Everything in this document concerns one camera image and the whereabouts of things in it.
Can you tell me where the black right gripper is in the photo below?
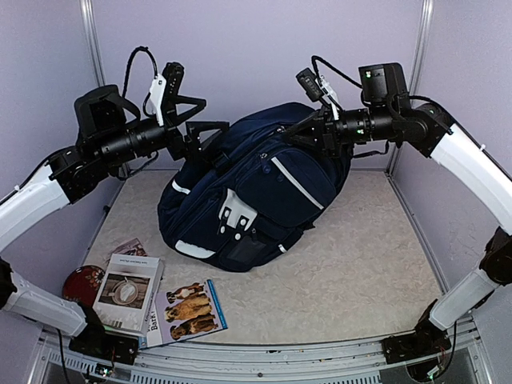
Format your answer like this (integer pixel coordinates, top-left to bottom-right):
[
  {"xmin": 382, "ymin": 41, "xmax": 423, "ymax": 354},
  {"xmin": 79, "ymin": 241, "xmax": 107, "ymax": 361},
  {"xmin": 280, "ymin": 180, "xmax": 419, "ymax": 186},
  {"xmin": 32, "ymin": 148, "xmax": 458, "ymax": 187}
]
[{"xmin": 283, "ymin": 101, "xmax": 398, "ymax": 158}]

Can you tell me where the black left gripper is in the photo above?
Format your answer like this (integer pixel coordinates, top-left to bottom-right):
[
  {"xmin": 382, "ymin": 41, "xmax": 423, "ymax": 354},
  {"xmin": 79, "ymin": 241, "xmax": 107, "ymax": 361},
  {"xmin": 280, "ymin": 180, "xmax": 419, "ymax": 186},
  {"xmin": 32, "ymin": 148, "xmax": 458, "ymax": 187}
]
[{"xmin": 98, "ymin": 94, "xmax": 230, "ymax": 168}]

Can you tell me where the navy blue student backpack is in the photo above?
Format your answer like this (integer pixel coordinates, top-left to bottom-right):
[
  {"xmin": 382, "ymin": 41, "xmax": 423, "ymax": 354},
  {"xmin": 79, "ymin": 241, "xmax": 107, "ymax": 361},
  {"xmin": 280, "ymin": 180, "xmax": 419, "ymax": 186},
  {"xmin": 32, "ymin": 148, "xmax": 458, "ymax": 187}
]
[{"xmin": 157, "ymin": 102, "xmax": 353, "ymax": 272}]

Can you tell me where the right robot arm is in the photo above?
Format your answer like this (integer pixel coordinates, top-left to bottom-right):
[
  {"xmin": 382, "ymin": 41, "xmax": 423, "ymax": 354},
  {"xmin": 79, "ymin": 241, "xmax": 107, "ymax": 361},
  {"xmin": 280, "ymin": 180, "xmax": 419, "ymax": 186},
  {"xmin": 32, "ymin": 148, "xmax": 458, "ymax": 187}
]
[{"xmin": 286, "ymin": 62, "xmax": 511, "ymax": 355}]

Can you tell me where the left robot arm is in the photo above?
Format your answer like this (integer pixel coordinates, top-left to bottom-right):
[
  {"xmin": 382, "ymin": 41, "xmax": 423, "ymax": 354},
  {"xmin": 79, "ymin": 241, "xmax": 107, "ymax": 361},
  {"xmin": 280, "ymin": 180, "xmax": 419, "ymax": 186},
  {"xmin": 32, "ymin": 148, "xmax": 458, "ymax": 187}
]
[{"xmin": 1, "ymin": 85, "xmax": 229, "ymax": 358}]

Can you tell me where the purple picture card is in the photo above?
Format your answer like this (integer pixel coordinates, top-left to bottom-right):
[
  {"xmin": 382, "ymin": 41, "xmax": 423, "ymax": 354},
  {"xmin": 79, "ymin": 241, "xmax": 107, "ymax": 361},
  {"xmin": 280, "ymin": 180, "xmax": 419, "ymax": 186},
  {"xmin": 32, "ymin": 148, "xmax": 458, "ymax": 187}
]
[{"xmin": 111, "ymin": 238, "xmax": 148, "ymax": 257}]

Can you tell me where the blue dog cover book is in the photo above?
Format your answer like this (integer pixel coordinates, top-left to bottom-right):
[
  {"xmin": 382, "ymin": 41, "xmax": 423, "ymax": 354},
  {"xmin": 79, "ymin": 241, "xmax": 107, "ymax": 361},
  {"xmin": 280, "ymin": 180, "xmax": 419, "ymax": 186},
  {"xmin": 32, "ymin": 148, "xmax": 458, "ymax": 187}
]
[{"xmin": 139, "ymin": 279, "xmax": 228, "ymax": 350}]

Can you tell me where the white afternoon tea book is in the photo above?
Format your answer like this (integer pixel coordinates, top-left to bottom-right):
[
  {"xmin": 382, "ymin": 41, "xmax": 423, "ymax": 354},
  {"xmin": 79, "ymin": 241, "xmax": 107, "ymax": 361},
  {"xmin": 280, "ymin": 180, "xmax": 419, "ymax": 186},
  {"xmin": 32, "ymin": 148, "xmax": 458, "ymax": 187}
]
[{"xmin": 93, "ymin": 254, "xmax": 164, "ymax": 337}]

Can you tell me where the red floral round tin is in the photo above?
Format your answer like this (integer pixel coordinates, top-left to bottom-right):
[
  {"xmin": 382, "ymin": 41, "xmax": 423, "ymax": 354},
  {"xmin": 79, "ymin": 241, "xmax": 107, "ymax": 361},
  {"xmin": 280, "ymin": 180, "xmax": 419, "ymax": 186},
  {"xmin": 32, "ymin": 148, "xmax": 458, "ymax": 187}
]
[{"xmin": 62, "ymin": 265, "xmax": 105, "ymax": 306}]

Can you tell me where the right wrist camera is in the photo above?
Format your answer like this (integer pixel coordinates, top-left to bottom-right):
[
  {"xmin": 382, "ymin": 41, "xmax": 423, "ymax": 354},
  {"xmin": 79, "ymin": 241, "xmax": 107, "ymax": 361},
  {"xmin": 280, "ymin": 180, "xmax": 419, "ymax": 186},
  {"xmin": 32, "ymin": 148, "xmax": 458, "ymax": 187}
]
[{"xmin": 295, "ymin": 68, "xmax": 343, "ymax": 121}]

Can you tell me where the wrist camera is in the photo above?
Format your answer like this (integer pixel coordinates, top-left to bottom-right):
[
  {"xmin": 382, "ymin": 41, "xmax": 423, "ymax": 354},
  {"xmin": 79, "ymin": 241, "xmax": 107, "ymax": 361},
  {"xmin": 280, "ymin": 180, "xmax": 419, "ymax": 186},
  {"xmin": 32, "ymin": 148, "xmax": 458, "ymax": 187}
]
[
  {"xmin": 143, "ymin": 62, "xmax": 184, "ymax": 126},
  {"xmin": 295, "ymin": 68, "xmax": 343, "ymax": 121}
]

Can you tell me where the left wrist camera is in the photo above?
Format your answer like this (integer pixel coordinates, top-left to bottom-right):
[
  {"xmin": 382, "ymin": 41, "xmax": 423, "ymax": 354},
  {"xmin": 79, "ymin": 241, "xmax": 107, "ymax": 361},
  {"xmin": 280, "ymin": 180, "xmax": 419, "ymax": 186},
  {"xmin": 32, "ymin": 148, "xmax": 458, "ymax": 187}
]
[{"xmin": 143, "ymin": 62, "xmax": 184, "ymax": 126}]

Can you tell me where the left aluminium frame post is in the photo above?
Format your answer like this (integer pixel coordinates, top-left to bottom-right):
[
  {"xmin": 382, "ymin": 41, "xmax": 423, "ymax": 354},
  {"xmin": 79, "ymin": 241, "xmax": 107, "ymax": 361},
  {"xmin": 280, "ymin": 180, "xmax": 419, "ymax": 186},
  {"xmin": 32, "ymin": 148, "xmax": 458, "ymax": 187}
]
[{"xmin": 79, "ymin": 0, "xmax": 106, "ymax": 86}]

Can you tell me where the aluminium frame post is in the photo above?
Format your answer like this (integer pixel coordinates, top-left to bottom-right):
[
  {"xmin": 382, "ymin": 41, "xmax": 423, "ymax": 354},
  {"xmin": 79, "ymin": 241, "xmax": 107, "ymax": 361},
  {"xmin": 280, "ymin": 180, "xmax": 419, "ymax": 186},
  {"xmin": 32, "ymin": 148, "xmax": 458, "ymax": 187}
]
[
  {"xmin": 384, "ymin": 0, "xmax": 435, "ymax": 175},
  {"xmin": 79, "ymin": 0, "xmax": 106, "ymax": 86}
]

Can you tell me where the right aluminium frame post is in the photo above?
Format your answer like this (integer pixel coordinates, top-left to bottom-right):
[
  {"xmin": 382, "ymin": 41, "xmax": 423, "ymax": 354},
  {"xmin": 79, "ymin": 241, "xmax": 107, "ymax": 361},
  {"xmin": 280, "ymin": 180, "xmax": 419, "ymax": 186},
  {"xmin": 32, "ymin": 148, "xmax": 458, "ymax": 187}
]
[{"xmin": 384, "ymin": 0, "xmax": 435, "ymax": 175}]

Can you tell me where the front aluminium rail base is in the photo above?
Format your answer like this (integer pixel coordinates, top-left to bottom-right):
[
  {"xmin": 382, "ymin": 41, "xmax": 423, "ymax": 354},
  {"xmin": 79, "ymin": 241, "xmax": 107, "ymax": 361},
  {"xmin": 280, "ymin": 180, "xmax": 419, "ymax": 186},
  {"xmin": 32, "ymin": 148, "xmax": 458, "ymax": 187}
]
[{"xmin": 27, "ymin": 315, "xmax": 493, "ymax": 384}]

